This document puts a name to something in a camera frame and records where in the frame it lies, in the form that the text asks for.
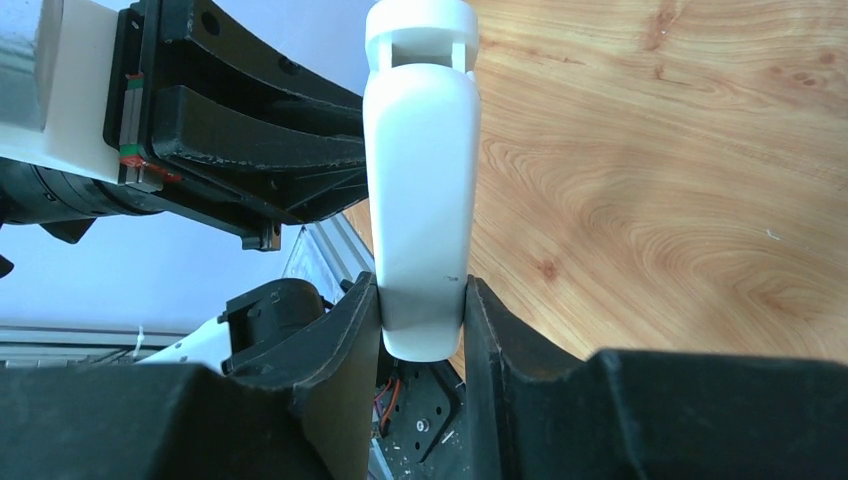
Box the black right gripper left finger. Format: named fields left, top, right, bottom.
left=1, top=273, right=380, bottom=479

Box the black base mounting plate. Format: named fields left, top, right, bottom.
left=367, top=361, right=472, bottom=479

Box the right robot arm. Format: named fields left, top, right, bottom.
left=1, top=273, right=847, bottom=479

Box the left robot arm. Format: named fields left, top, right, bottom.
left=1, top=1, right=367, bottom=252

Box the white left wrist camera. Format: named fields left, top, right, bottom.
left=1, top=1, right=120, bottom=184

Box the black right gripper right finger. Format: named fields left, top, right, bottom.
left=464, top=277, right=847, bottom=479

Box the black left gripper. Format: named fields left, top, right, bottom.
left=103, top=1, right=367, bottom=251

